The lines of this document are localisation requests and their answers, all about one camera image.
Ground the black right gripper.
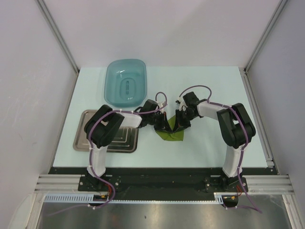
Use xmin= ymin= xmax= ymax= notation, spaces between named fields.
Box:
xmin=173 ymin=109 xmax=197 ymax=133

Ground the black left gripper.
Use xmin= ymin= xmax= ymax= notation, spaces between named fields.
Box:
xmin=148 ymin=112 xmax=172 ymax=134

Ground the green paper napkin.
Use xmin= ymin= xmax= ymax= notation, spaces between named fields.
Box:
xmin=156 ymin=115 xmax=184 ymax=141

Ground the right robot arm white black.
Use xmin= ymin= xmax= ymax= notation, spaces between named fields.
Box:
xmin=173 ymin=92 xmax=256 ymax=191

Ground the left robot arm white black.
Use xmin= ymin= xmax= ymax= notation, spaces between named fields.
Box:
xmin=84 ymin=100 xmax=167 ymax=191

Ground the silver metal tray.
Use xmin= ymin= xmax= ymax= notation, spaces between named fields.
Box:
xmin=73 ymin=110 xmax=139 ymax=153

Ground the teal plastic bin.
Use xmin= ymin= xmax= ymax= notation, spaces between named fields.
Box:
xmin=104 ymin=59 xmax=147 ymax=107

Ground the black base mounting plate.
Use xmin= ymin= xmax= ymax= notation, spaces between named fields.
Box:
xmin=49 ymin=167 xmax=278 ymax=192

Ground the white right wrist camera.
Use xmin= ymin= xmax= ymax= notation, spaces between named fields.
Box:
xmin=176 ymin=97 xmax=187 ymax=111

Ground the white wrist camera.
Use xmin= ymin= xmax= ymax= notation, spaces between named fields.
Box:
xmin=158 ymin=101 xmax=167 ymax=113
xmin=176 ymin=97 xmax=187 ymax=111

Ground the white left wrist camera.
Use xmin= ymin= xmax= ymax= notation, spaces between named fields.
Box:
xmin=158 ymin=101 xmax=167 ymax=113

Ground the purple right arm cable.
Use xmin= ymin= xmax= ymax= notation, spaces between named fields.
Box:
xmin=178 ymin=84 xmax=264 ymax=213

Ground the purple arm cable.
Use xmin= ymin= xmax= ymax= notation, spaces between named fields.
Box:
xmin=46 ymin=92 xmax=168 ymax=217
xmin=178 ymin=84 xmax=264 ymax=213

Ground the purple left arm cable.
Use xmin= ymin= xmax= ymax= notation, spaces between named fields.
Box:
xmin=46 ymin=92 xmax=168 ymax=217

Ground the light blue cable duct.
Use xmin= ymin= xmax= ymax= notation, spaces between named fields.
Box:
xmin=44 ymin=194 xmax=94 ymax=203

